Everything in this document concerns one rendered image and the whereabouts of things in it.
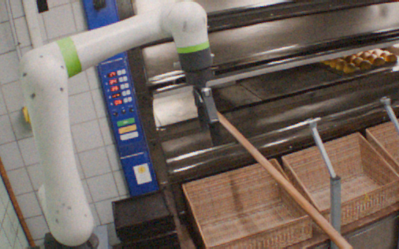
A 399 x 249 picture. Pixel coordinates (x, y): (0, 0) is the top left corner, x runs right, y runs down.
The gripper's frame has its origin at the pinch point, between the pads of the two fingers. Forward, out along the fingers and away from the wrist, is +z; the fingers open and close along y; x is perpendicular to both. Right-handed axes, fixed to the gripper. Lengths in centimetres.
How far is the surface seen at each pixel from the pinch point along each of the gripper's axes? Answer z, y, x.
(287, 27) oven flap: -9, -97, 71
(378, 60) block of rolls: 27, -113, 143
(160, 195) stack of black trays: 57, -80, -17
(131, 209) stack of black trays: 57, -73, -33
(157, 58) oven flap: -8, -96, -1
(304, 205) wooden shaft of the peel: 28.9, 9.7, 23.8
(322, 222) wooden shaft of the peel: 29.1, 21.7, 24.2
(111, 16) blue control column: -35, -91, -19
